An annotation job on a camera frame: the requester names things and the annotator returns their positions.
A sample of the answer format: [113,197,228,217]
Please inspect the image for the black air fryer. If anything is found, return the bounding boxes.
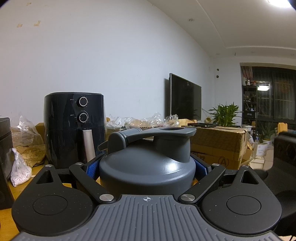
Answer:
[44,92,105,169]

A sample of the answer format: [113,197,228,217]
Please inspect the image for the bag of white granules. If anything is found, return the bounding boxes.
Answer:
[10,148,32,187]

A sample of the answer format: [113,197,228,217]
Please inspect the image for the black portable air pump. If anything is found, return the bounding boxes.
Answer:
[0,160,15,210]

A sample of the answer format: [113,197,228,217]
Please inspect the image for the clear shaker bottle grey lid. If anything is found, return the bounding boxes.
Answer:
[97,127,197,195]

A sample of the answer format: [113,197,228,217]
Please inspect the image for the plastic bag of brown food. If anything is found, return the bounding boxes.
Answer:
[11,113,47,167]

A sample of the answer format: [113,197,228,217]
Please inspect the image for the dark barred window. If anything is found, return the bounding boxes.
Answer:
[240,66,296,121]

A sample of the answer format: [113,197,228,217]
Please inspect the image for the reddish curtain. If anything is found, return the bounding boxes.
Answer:
[241,66,253,85]

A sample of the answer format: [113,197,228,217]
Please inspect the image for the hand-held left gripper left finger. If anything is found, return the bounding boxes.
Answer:
[35,155,117,205]

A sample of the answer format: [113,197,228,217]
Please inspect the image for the cluttered dark shelf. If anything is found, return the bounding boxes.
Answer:
[242,85,258,118]

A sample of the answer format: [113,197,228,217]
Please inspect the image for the taped cardboard box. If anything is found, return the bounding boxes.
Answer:
[181,125,248,169]

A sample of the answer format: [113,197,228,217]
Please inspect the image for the green potted plant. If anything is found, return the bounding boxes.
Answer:
[208,102,243,128]

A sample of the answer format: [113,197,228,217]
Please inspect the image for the black flat frame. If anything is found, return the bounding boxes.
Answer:
[187,122,218,128]

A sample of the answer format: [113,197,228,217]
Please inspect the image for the black television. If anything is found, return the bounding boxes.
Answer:
[169,73,202,121]

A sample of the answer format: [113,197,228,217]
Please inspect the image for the clear plastic bag of food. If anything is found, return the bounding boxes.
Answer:
[125,112,179,139]

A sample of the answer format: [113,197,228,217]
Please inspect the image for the crumpled clear plastic bag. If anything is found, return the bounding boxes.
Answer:
[106,113,125,129]

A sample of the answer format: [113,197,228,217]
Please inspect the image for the grey rice cooker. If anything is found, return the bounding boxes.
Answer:
[0,117,14,180]

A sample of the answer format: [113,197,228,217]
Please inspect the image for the small potted plant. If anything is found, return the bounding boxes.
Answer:
[260,123,277,144]

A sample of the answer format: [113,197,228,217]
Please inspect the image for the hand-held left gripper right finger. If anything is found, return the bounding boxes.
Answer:
[178,155,262,205]

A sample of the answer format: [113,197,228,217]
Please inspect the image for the small tan cardboard box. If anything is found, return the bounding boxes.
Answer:
[35,122,45,137]

